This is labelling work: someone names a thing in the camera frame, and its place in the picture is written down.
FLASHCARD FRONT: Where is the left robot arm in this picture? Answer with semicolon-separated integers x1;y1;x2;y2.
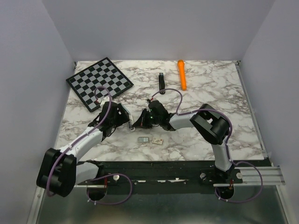
36;102;131;197

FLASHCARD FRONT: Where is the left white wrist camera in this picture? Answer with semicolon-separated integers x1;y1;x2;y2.
95;97;110;107

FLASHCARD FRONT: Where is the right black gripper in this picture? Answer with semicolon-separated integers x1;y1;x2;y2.
133;109;161;129

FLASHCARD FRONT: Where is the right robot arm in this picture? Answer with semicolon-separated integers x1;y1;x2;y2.
133;100;234;183

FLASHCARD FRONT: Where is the light blue stapler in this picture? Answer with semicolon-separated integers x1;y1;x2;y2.
122;105;135;132

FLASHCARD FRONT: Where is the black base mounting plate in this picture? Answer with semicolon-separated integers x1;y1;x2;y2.
48;160;243;196

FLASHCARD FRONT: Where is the black grey chessboard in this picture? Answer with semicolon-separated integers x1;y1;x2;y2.
66;57;134;112

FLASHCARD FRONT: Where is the white staples box sleeve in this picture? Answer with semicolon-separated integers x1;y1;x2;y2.
152;138;163;145

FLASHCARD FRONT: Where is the black stapler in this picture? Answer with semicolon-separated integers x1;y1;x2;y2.
158;73;165;95

